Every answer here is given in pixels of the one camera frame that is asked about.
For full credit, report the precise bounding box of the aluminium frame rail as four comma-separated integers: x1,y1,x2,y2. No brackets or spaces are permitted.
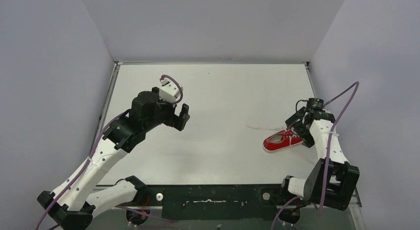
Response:
83,61,120,178

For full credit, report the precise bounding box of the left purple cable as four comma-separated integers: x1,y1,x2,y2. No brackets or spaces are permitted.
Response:
35,74,184,230

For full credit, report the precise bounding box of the white shoelace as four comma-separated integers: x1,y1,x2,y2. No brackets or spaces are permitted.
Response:
248,126,303,153

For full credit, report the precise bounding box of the red sneaker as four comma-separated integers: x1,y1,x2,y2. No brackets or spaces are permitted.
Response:
263,129,302,153

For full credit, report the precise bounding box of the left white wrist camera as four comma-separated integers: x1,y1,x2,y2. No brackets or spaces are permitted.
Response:
159,79,181,103

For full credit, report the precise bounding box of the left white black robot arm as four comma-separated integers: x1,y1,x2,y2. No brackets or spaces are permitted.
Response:
37,87,190,230

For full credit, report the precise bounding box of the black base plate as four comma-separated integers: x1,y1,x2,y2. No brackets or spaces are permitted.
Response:
122,184,293,221

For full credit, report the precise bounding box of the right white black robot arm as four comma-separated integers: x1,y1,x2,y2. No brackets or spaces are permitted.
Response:
278,98,360,211

